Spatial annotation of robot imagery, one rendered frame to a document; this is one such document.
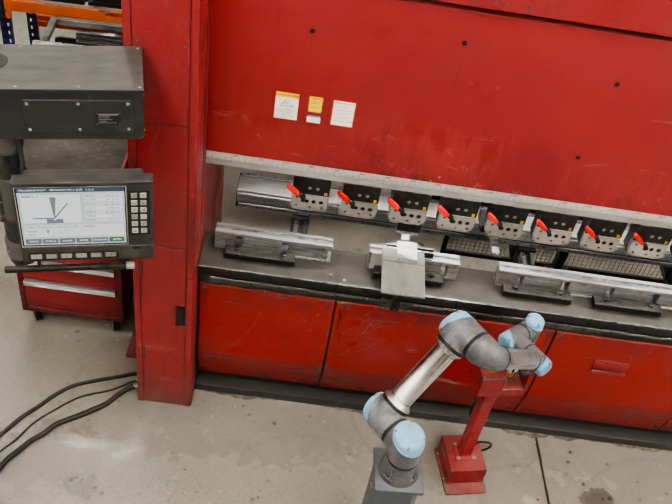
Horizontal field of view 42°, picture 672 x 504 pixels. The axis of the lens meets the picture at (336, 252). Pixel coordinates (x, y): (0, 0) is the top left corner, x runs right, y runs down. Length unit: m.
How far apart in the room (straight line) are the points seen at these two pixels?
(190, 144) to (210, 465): 1.62
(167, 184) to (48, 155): 0.92
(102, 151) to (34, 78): 1.31
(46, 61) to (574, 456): 3.05
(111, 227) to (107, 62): 0.58
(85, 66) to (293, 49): 0.72
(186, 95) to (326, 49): 0.51
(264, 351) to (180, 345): 0.39
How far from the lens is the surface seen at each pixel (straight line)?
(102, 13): 4.97
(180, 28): 2.89
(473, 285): 3.81
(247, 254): 3.69
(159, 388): 4.21
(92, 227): 3.08
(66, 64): 2.87
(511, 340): 3.40
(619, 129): 3.36
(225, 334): 3.98
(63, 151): 4.08
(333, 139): 3.30
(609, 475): 4.54
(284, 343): 3.98
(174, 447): 4.16
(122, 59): 2.89
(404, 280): 3.56
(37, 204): 3.02
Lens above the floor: 3.50
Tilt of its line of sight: 44 degrees down
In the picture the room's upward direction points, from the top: 11 degrees clockwise
